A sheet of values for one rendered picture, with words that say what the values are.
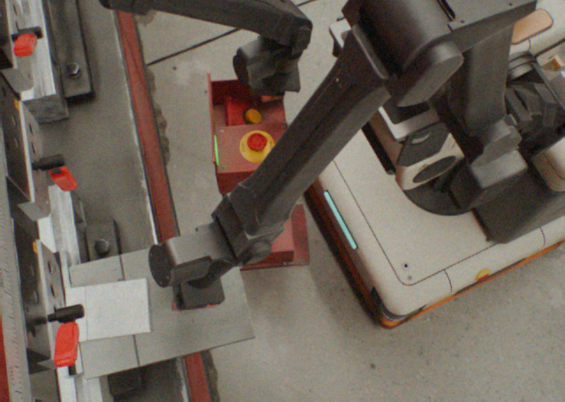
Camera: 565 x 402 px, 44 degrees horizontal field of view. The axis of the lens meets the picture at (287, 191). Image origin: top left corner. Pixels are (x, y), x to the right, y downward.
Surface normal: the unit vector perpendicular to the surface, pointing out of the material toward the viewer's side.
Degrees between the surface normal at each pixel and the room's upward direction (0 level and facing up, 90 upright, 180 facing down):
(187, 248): 25
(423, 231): 0
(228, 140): 0
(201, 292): 30
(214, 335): 0
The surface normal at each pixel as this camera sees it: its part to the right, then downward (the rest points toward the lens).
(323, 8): 0.02, -0.36
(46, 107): 0.25, 0.90
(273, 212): 0.46, 0.76
